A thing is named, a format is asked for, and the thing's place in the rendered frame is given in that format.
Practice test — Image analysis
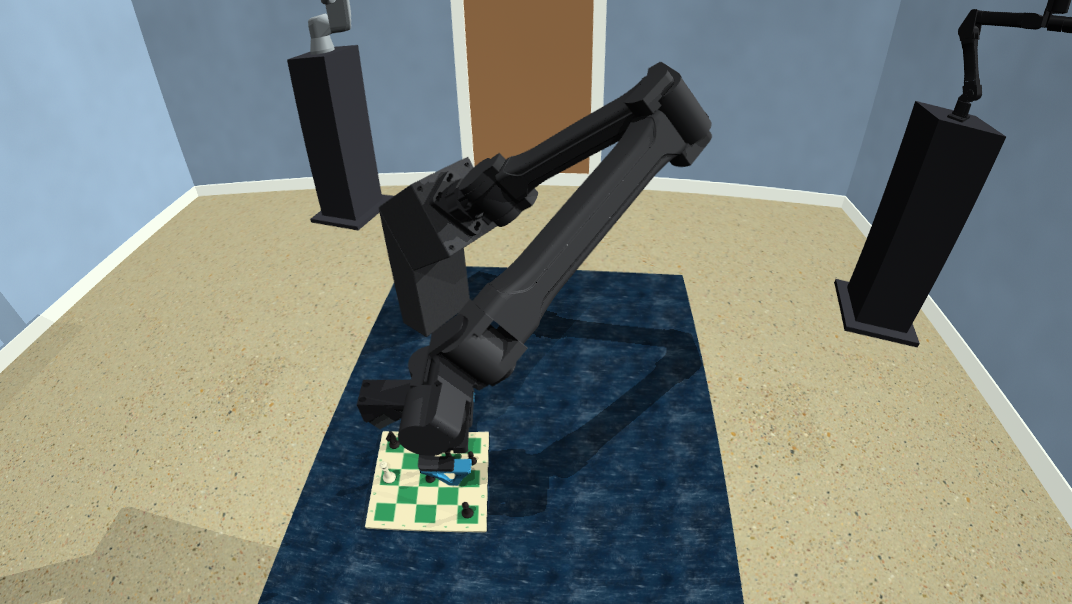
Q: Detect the green and cream chessboard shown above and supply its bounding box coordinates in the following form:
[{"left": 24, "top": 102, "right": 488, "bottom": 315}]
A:
[{"left": 364, "top": 431, "right": 489, "bottom": 532}]

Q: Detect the white chess queen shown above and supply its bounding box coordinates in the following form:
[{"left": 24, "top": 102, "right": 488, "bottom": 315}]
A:
[{"left": 379, "top": 461, "right": 396, "bottom": 484}]

